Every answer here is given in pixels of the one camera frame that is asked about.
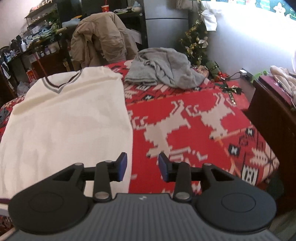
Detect red broom handle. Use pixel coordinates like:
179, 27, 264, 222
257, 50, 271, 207
35, 53, 50, 77

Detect grey garment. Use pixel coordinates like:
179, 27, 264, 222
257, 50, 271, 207
124, 47, 205, 89

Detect dark wooden nightstand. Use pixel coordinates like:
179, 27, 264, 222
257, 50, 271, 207
245, 75, 296, 214

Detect red patterned blanket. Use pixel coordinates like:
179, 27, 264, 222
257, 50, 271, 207
0, 59, 280, 232

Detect green plant leaves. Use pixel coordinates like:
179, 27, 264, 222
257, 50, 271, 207
251, 71, 270, 82

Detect white plastic bag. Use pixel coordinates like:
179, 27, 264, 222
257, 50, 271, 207
17, 81, 30, 96

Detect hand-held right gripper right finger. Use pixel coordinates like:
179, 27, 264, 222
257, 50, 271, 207
158, 152, 235, 202

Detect cream knit vest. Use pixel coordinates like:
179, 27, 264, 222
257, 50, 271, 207
0, 66, 133, 202

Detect small Christmas tree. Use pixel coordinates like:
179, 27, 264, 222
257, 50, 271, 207
179, 20, 208, 67

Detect white tied curtain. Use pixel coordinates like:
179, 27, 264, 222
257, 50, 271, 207
201, 8, 219, 32

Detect beige jacket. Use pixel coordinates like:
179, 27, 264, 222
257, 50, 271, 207
70, 11, 139, 70

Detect cream clothes pile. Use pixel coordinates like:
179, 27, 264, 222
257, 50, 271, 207
269, 65, 296, 102

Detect silver refrigerator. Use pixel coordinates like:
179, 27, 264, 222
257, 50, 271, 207
143, 0, 190, 50

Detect green Christmas curtain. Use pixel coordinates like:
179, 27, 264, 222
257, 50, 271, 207
201, 0, 296, 16

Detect dark wooden cabinet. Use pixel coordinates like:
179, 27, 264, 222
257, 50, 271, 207
23, 50, 70, 79

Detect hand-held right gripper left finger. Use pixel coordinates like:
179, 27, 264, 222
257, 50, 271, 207
52, 152, 128, 202

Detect light blue pouch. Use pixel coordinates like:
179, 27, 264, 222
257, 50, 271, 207
62, 20, 80, 28

